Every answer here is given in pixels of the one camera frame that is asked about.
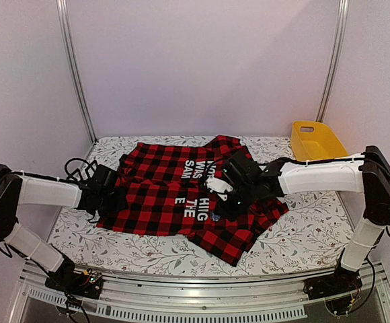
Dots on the aluminium front rail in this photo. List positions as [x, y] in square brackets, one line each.
[135, 297]

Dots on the red black plaid shirt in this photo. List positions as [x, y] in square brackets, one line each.
[166, 197]

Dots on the yellow plastic basket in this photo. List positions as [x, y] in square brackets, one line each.
[315, 141]

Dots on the black display case with blue brooch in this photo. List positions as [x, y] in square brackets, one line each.
[76, 175]

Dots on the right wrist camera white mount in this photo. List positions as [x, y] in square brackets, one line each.
[219, 187]

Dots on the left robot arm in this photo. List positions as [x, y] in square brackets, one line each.
[86, 186]

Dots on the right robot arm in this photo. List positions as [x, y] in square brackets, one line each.
[245, 182]

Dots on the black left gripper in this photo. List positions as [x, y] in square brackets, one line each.
[122, 203]

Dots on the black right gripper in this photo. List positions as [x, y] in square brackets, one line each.
[232, 213]

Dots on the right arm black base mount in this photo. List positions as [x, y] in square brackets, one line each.
[340, 281]

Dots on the floral patterned table mat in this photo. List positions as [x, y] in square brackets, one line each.
[309, 237]

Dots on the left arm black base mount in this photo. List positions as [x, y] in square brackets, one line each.
[87, 284]

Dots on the left aluminium frame post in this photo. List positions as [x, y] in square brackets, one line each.
[63, 16]

